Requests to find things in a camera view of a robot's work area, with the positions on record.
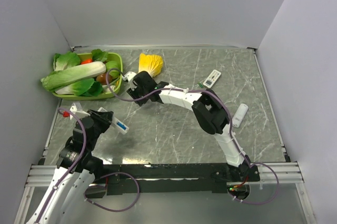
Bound brown mushroom toy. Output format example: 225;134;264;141
96;73;109;85

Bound green leaf toy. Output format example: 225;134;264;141
53;51;81;71

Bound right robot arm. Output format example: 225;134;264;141
122;71;255;181

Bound long napa cabbage toy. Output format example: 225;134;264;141
41;62;106;92

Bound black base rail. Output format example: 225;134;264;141
93;163;260;196

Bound white remote with screen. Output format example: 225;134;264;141
203;70;221;89

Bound round green lettuce toy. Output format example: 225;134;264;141
105;61;121;77

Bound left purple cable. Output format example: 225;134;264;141
34;106;88;223

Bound purple cable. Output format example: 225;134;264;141
34;106;88;223
105;68;251;167

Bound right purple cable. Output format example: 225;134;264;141
105;68;251;167

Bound grey white remote control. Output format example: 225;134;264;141
98;107;129;134

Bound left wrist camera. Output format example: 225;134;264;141
61;102;90;120

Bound red tomato toy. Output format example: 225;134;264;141
81;59;93;65

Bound plain white remote control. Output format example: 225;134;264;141
232;103;249;128

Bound aluminium frame rail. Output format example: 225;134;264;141
25;162;304;187

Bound blue AAA battery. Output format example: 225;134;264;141
116;122;127;131

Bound yellow cabbage toy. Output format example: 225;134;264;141
138;53;164;77

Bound bok choy toy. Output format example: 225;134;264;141
55;78;103;96

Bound green plastic basket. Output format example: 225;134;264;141
52;52;123;101

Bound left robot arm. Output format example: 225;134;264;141
27;108;114;223

